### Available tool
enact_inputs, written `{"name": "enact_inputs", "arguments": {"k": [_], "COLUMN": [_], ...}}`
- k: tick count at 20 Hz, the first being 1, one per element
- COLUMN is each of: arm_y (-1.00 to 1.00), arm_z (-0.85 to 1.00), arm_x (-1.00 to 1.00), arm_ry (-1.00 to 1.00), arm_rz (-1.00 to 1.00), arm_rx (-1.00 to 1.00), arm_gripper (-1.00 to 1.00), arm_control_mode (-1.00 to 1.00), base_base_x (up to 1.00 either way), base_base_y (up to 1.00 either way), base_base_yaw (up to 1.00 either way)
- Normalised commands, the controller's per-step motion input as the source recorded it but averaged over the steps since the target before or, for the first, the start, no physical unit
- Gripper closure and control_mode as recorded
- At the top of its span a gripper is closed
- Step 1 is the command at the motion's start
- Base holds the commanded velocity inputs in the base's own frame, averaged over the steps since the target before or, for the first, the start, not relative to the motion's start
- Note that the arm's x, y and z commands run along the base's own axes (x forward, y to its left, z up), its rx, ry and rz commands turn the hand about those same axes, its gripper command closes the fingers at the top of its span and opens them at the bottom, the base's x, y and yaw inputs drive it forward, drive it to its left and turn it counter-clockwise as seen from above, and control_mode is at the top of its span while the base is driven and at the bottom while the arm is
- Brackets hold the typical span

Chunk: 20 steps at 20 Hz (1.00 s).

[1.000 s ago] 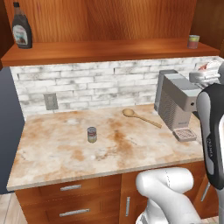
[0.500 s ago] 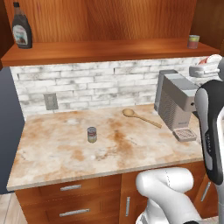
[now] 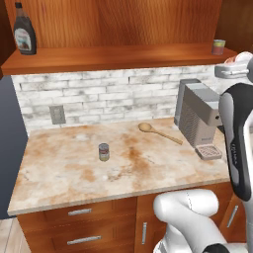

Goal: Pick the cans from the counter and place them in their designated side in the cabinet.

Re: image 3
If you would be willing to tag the open wooden wall cabinet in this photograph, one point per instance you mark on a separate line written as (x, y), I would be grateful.
(115, 33)

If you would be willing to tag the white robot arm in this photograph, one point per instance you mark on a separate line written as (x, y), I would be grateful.
(235, 138)

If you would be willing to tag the wooden cupboard door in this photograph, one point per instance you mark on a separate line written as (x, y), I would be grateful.
(238, 227)
(150, 214)

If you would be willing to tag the grey wall socket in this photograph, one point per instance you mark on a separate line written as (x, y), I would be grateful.
(57, 114)

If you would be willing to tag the wooden drawer front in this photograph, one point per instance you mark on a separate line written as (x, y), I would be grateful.
(112, 235)
(108, 209)

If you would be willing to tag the green and red can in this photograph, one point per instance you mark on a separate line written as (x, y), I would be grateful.
(218, 47)

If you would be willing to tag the dark chocolate syrup bottle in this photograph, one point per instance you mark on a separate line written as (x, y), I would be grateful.
(24, 34)

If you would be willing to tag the wooden spoon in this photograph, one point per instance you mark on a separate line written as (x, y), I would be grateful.
(154, 131)

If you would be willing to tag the red and white can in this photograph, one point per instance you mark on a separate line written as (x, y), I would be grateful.
(103, 152)

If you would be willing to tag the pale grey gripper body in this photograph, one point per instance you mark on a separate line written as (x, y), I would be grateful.
(230, 71)

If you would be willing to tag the dark grey tall panel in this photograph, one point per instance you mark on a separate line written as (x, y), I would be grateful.
(11, 148)

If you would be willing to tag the grey coffee machine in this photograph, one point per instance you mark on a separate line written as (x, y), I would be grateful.
(197, 115)

